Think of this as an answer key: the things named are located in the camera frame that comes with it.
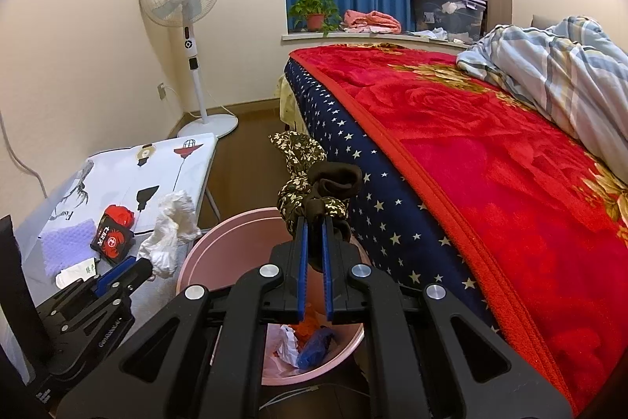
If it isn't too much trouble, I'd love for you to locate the red black snack packet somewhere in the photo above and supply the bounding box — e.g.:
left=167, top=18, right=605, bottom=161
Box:
left=91, top=204, right=135, bottom=265

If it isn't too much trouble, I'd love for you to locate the purple foam net sheet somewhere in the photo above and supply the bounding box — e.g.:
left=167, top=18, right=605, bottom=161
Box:
left=39, top=219, right=98, bottom=278

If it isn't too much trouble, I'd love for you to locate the white tissue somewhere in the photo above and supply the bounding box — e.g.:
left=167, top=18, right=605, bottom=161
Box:
left=137, top=190, right=201, bottom=278

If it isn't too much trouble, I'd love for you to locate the pink plastic trash bin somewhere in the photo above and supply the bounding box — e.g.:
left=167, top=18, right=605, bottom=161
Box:
left=177, top=207, right=364, bottom=386

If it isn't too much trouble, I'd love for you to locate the orange plastic bag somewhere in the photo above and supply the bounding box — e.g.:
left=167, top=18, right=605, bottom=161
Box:
left=290, top=315, right=320, bottom=346

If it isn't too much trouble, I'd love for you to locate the blue plastic bag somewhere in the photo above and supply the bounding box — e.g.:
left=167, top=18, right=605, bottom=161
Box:
left=296, top=326, right=335, bottom=371

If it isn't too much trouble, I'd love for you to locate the leopard print cloth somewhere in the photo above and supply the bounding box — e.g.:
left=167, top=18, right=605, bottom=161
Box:
left=269, top=131, right=364, bottom=242

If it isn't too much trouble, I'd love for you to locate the printed paper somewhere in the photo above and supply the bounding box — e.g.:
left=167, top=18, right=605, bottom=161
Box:
left=275, top=324, right=299, bottom=368

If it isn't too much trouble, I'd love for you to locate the small white paper slip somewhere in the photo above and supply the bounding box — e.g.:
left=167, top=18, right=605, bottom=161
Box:
left=54, top=257, right=97, bottom=289

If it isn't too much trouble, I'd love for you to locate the white printed table cover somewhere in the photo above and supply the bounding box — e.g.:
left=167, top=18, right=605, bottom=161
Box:
left=42, top=133, right=217, bottom=234

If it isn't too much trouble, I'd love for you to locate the red floral blanket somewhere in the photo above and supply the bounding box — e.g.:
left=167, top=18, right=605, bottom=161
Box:
left=288, top=44, right=627, bottom=418

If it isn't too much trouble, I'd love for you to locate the navy star bedsheet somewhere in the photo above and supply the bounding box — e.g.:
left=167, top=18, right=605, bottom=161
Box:
left=284, top=59, right=501, bottom=334

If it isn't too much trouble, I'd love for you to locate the yellow star bed skirt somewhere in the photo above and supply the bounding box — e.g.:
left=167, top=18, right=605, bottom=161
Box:
left=276, top=74, right=308, bottom=134

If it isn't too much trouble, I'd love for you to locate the striped blue grey quilt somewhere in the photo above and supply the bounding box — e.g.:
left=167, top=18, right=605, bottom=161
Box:
left=456, top=16, right=627, bottom=181

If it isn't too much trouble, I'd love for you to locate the potted green plant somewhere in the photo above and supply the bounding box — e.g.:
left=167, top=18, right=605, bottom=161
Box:
left=288, top=0, right=342, bottom=35

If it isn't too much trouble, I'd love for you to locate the pink folded cloth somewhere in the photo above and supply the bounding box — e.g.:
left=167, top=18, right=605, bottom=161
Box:
left=343, top=9, right=401, bottom=34

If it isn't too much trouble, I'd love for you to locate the grey storage bin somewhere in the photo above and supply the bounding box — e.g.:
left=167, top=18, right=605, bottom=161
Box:
left=411, top=0, right=486, bottom=42

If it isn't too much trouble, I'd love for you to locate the grey wall cable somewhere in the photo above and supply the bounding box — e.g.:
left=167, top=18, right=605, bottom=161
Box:
left=0, top=112, right=49, bottom=199

